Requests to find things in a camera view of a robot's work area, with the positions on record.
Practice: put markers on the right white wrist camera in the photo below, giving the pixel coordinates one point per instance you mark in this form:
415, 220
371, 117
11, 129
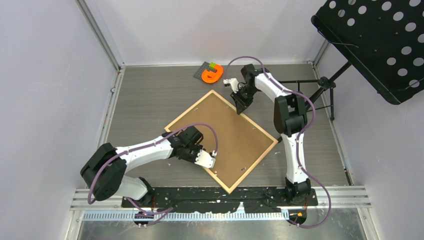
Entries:
233, 83

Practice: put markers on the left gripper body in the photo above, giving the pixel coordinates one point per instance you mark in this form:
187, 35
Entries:
191, 154

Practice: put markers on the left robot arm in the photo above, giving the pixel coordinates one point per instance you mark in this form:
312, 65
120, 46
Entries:
105, 171

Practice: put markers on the grey building baseplate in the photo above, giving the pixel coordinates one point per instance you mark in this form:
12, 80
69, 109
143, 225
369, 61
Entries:
198, 73

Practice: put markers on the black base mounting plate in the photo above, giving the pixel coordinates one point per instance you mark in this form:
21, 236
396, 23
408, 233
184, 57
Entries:
260, 199

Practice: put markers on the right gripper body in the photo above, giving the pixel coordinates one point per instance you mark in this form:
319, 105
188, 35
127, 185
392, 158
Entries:
244, 96

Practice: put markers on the orange plastic horseshoe piece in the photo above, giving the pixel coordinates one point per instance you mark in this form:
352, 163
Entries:
211, 77

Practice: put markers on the aluminium rail frame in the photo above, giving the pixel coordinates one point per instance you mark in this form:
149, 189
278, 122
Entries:
346, 215

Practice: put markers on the black perforated music stand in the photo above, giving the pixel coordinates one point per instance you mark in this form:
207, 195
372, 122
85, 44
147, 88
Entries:
382, 39

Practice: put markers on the wooden picture frame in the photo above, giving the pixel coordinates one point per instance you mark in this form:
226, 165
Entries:
265, 149

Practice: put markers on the green building brick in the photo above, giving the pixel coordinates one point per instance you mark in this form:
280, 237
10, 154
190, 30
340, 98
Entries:
212, 66

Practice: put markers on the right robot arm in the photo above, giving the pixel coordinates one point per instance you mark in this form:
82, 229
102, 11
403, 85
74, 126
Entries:
290, 120

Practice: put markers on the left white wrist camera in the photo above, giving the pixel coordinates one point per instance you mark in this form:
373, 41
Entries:
205, 159

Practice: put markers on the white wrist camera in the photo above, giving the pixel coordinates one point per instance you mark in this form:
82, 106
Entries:
233, 83
205, 159

